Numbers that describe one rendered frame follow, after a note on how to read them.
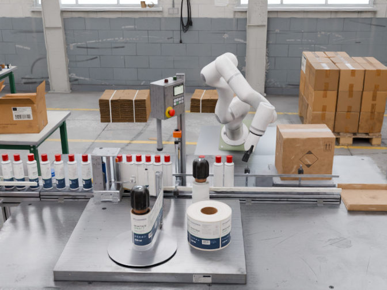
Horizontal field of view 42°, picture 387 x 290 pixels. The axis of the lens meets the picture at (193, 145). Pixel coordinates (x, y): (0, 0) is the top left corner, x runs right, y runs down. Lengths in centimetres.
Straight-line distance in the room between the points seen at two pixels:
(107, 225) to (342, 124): 407
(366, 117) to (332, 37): 232
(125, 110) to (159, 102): 418
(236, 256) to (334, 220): 66
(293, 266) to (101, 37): 655
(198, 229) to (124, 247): 34
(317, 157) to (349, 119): 312
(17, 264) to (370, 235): 164
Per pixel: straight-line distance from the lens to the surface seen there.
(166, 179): 276
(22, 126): 422
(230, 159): 271
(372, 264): 238
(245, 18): 800
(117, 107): 682
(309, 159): 300
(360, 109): 610
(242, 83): 268
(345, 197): 293
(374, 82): 605
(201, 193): 245
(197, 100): 714
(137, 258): 221
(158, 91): 263
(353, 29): 819
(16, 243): 256
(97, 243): 236
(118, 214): 258
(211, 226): 221
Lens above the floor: 210
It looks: 21 degrees down
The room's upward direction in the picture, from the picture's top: 1 degrees counter-clockwise
